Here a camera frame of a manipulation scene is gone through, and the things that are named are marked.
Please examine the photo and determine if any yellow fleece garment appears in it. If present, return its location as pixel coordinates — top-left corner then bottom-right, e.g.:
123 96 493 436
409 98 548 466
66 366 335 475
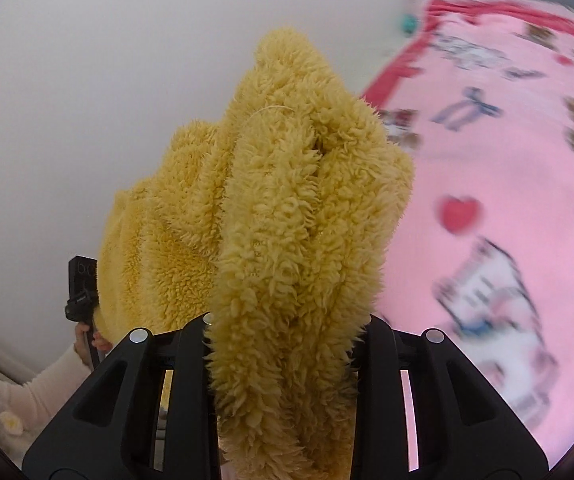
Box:
94 29 414 479

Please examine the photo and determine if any white sleeved left forearm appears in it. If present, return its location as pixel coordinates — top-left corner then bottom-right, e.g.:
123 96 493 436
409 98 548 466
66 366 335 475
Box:
0 346 91 430

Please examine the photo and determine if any person's left hand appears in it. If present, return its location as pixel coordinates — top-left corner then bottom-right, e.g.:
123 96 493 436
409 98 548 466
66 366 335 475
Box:
74 322 114 367

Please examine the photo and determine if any pink cartoon print blanket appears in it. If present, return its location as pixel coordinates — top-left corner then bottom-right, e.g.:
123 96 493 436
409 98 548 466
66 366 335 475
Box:
366 0 574 463

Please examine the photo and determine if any teal small toy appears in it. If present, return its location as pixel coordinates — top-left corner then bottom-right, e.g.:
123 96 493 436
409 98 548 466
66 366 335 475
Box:
401 14 418 37

